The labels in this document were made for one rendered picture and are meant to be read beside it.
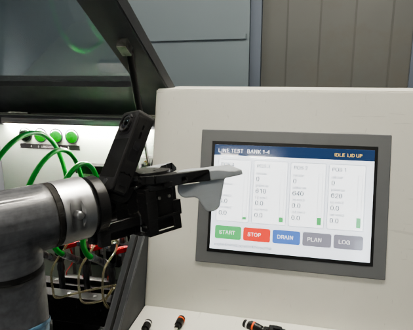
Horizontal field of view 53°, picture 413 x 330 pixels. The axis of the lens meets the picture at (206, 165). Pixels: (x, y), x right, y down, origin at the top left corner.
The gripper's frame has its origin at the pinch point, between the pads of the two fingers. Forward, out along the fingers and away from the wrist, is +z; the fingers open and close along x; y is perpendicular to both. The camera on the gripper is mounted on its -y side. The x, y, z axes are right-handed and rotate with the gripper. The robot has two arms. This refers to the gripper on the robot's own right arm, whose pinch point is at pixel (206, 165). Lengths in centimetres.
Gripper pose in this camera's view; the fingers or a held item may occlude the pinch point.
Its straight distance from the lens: 63.8
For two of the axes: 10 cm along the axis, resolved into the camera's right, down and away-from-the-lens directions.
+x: 6.7, 0.3, -7.4
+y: 0.9, 9.9, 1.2
